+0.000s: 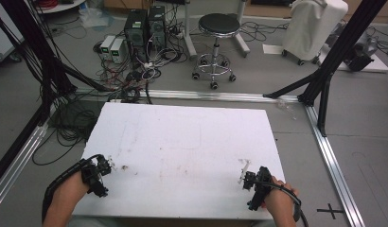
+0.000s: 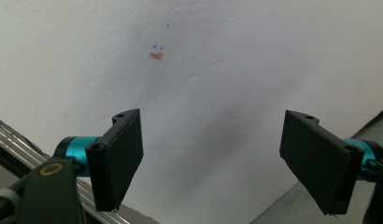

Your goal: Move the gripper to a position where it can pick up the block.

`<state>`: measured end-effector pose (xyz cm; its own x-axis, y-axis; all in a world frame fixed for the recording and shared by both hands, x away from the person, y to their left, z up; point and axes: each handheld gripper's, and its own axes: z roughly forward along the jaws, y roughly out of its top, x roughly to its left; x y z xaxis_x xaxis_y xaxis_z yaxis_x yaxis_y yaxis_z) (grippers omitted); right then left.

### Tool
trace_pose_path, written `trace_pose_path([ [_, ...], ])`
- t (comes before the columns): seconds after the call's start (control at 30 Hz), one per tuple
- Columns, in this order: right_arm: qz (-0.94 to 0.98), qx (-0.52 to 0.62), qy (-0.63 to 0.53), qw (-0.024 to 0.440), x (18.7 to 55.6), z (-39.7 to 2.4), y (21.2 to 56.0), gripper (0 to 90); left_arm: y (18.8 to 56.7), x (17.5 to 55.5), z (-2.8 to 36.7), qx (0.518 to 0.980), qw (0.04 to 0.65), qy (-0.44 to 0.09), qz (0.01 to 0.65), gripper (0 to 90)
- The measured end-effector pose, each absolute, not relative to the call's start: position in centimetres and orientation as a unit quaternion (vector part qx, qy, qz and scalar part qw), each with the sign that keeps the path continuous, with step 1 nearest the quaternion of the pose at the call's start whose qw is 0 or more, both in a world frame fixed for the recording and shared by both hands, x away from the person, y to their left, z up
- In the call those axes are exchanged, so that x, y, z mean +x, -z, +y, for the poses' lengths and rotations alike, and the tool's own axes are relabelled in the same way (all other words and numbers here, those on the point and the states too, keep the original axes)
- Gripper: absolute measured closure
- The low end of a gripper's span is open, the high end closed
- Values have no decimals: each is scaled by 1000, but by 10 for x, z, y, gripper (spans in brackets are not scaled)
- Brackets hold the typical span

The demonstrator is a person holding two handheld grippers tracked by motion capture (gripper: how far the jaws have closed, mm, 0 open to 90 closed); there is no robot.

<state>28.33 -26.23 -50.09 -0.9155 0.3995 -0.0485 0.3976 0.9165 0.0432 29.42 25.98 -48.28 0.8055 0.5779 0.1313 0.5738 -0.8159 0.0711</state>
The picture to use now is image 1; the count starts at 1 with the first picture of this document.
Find black loose cables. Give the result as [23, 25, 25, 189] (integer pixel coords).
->
[238, 20, 291, 44]

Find black computer tower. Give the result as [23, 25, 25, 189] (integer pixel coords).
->
[123, 9, 150, 64]
[148, 5, 168, 50]

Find aluminium floor rail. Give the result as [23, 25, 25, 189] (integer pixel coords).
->
[73, 87, 301, 104]
[304, 103, 367, 227]
[0, 121, 51, 213]

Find clear plastic bag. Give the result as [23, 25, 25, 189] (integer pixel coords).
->
[78, 3, 115, 29]

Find person's right hand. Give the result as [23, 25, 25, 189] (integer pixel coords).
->
[261, 175, 300, 216]

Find person's left hand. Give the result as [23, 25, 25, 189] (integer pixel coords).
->
[55, 171, 91, 206]

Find black round stool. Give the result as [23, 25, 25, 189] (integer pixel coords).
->
[191, 12, 242, 91]

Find black frame post with cables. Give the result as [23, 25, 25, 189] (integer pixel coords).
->
[0, 0, 115, 187]

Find white table leg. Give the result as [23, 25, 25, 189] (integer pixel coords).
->
[233, 0, 251, 59]
[182, 0, 198, 61]

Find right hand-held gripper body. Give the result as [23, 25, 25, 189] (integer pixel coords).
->
[241, 166, 273, 212]

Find white covered machine on castors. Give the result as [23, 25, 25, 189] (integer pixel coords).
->
[281, 0, 349, 66]

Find round white table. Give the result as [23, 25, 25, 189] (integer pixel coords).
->
[32, 0, 87, 15]

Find tangle of floor cables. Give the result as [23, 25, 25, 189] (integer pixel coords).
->
[92, 18, 190, 105]

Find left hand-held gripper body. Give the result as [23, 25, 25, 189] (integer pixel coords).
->
[80, 153, 113, 199]

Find white power supply box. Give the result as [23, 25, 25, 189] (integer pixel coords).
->
[99, 34, 116, 61]
[109, 37, 126, 64]

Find black device on white board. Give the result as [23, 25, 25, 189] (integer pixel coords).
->
[344, 29, 379, 73]

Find white flat board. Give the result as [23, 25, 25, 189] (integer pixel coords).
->
[319, 51, 388, 74]

